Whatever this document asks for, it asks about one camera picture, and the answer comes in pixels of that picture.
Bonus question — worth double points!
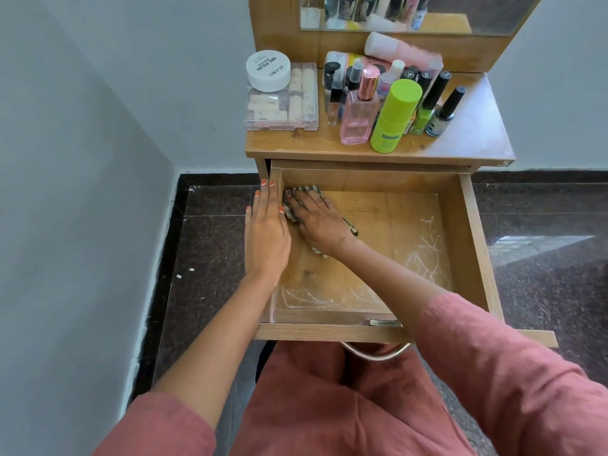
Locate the wooden drawer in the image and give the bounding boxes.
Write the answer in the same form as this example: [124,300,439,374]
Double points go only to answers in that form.
[253,160,559,348]

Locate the pink perfume bottle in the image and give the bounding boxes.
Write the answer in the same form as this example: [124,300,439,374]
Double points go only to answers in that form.
[339,65,382,146]

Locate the white round jar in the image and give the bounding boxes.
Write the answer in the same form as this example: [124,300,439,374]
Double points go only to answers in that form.
[246,49,291,93]

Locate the person's left pink sleeve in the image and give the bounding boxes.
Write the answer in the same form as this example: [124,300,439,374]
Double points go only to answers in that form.
[92,391,217,456]

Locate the lime green bottle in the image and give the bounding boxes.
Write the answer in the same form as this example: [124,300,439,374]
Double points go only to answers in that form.
[370,79,424,155]

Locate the cluster of small cosmetic bottles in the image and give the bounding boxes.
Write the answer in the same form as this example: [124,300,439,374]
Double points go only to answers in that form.
[322,59,445,134]

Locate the clear box of beige tubes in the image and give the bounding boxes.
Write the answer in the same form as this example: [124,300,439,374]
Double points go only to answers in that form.
[244,62,319,132]

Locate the person's right forearm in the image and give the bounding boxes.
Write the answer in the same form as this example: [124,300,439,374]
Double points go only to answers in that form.
[332,239,452,338]

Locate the green nail polish bottle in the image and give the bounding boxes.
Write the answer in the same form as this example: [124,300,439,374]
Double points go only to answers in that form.
[408,70,452,136]

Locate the wooden dressing table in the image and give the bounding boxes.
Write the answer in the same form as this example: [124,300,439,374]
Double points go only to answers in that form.
[244,0,545,174]

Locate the person's right pink sleeve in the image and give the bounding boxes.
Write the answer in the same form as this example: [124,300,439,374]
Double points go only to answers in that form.
[413,293,608,456]

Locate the person's legs pink trousers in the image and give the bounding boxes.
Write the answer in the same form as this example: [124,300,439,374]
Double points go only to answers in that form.
[230,341,476,456]

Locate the person's right hand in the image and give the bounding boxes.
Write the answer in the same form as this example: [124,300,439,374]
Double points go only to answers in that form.
[284,188,360,262]

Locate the pink tube yellow print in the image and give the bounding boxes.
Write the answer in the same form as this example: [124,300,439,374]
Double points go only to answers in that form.
[324,51,376,72]

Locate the person's left forearm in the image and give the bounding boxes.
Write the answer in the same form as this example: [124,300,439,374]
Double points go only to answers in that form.
[151,275,281,428]

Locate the pink tube white cap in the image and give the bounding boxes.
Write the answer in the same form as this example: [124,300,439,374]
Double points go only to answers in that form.
[364,32,444,67]

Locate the person's left hand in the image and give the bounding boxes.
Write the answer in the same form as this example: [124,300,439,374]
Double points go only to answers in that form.
[243,179,293,286]

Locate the dressing table mirror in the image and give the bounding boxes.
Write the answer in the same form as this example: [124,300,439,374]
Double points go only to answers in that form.
[299,0,545,36]

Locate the person's pink sleeve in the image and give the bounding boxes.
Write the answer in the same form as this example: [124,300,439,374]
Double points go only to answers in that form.
[413,293,608,456]
[92,391,217,456]

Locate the white label nail polish bottle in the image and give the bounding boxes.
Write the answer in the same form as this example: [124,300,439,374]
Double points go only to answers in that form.
[425,85,466,138]

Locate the green striped cloth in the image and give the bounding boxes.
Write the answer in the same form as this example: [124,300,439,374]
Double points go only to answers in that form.
[282,184,360,255]

